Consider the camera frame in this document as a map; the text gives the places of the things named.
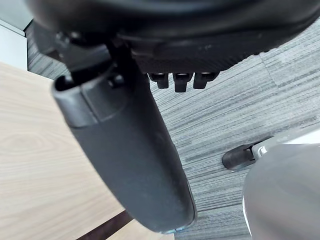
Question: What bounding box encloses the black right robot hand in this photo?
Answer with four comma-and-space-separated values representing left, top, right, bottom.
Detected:
24, 0, 320, 235

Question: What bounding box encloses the light wood cabinet panel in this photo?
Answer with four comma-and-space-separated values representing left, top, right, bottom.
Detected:
0, 61, 176, 240

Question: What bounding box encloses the dark right robot foot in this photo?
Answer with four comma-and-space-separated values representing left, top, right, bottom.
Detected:
221, 135, 276, 171

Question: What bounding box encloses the white grey furniture panel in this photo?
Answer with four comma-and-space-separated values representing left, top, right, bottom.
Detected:
0, 0, 34, 73

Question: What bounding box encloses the silver right robot leg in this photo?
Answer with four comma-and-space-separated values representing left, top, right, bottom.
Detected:
242, 136, 320, 240

